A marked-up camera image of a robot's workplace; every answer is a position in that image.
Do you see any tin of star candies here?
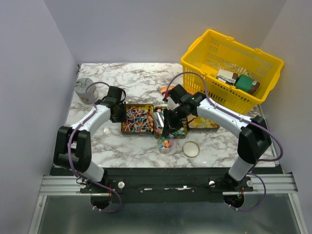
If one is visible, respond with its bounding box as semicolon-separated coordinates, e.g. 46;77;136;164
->
154;106;188;139

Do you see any tin of popsicle gummies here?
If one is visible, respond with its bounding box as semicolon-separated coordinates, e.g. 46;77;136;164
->
187;115;220;133

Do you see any round jar lid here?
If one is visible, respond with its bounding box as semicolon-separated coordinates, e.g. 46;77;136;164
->
182;141;200;157

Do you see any brown chocolate bar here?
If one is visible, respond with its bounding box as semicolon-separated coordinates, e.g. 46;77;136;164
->
248;80;260;95

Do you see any tin of lollipops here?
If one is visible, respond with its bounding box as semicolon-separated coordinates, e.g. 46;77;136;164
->
121;104;154;136

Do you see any green box in basket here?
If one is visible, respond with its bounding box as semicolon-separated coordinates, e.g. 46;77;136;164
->
235;75;254;93

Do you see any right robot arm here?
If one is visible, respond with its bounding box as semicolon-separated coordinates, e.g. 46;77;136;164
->
162;85;272;191

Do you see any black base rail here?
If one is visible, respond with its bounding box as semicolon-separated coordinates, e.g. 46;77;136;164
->
50;167;286;204

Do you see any purple cable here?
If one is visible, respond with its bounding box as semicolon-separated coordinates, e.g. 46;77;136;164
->
163;71;285;212
67;82;122;213

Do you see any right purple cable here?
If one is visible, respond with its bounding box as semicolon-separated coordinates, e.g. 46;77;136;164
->
163;71;285;212

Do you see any fake bacon slab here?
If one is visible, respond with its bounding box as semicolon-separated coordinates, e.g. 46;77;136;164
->
159;85;174;95

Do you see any metal candy scoop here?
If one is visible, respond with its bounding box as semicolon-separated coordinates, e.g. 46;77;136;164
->
152;112;164;130

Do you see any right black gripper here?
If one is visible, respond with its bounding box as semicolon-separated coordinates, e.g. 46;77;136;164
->
162;104;187;137

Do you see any grey drawstring pouch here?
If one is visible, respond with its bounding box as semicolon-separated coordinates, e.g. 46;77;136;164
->
74;78;98;104

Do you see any small glass jar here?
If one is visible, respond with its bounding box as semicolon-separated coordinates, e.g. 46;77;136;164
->
157;135;174;154

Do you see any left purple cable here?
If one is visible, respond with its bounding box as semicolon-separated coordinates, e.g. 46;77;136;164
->
67;82;122;213

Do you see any black white packet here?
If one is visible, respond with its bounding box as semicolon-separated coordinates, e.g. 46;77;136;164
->
216;69;238;85

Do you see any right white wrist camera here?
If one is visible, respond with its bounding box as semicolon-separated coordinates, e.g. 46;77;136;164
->
167;97;180;110

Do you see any yellow shopping basket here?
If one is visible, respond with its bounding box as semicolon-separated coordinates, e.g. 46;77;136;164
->
180;29;284;115

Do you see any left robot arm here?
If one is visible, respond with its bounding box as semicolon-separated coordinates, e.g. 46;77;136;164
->
53;86;126;193

